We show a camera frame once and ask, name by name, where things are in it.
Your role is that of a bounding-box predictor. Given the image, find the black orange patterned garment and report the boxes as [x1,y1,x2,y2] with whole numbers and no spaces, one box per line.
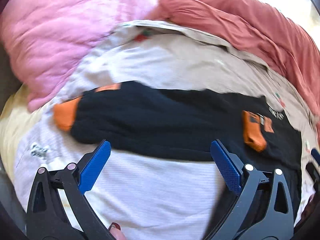
[53,81,302,212]

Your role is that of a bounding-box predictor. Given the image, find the left hand red nails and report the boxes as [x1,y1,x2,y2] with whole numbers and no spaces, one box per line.
[108,222,126,240]

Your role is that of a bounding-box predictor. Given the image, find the beige strawberry bear quilt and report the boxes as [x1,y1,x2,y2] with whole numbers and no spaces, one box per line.
[14,21,317,239]

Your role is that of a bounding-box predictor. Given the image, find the coral red blanket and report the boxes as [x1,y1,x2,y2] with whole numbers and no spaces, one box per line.
[145,0,319,116]

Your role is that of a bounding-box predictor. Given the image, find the pink quilted blanket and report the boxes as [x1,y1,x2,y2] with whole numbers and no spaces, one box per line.
[1,0,157,111]

